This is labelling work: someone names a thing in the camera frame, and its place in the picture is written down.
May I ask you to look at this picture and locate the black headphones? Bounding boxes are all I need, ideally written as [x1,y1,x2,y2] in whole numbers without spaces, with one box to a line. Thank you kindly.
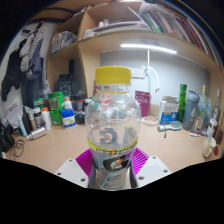
[0,121,16,154]

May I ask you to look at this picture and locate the tall dark green bottle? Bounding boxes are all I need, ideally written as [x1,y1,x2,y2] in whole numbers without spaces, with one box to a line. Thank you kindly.
[177,83,188,123]

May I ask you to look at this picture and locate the white bottle with orange cap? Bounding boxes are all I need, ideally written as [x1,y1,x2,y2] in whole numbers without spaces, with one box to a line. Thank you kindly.
[40,106,53,131]

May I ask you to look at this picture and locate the brown mug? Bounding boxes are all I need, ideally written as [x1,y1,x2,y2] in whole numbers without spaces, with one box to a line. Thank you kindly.
[213,124,224,145]

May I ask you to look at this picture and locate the black cable coil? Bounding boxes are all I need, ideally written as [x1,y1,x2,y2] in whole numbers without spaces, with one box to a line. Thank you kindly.
[8,139,26,159]

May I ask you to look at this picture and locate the clear bottle with yellow cap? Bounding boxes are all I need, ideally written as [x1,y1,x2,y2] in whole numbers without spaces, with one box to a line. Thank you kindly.
[84,65,140,192]

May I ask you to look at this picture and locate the magenta pouch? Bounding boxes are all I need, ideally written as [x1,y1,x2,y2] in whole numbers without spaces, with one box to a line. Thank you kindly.
[134,90,152,118]

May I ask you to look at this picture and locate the silver tube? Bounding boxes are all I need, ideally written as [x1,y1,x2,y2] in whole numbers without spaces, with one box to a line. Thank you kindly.
[26,126,48,141]

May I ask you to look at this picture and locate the wooden shelf unit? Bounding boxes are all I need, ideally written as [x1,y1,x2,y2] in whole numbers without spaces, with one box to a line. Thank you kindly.
[46,0,224,101]

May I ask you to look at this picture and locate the grey shaker bottle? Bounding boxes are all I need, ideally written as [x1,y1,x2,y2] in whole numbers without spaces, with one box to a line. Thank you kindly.
[181,89,200,132]

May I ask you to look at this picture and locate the white bottle with blue label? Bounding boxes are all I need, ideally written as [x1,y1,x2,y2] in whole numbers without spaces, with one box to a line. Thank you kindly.
[60,97,77,129]

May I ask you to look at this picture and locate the hanging clothes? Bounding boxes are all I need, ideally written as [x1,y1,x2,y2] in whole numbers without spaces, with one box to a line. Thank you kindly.
[0,28,46,108]

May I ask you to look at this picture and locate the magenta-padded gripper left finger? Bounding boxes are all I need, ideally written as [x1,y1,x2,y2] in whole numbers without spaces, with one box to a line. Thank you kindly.
[54,148,96,189]

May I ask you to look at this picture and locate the green container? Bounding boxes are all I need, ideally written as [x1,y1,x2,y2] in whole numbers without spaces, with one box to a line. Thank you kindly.
[47,91,66,127]

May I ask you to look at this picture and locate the blue hairbrush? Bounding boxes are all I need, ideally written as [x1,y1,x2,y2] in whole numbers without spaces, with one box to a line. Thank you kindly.
[157,120,184,133]

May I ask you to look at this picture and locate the black bag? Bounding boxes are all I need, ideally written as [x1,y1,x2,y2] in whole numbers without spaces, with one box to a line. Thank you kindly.
[54,73,84,99]

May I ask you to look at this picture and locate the under-shelf light bar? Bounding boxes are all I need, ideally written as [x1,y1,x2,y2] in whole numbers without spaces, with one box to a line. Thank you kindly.
[119,42,178,55]

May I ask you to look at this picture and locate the clear glass bottle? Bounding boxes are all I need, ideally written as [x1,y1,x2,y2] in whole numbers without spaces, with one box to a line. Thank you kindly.
[212,88,222,128]

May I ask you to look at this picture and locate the gold capped clear bottle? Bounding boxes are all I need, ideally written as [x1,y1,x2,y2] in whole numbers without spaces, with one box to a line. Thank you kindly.
[200,84,208,113]

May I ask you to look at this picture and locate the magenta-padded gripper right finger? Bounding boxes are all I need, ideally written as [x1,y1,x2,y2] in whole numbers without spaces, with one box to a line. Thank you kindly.
[129,147,173,188]

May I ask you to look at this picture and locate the white and blue box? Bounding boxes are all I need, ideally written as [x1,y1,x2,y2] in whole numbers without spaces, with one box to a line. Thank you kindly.
[157,95,180,126]

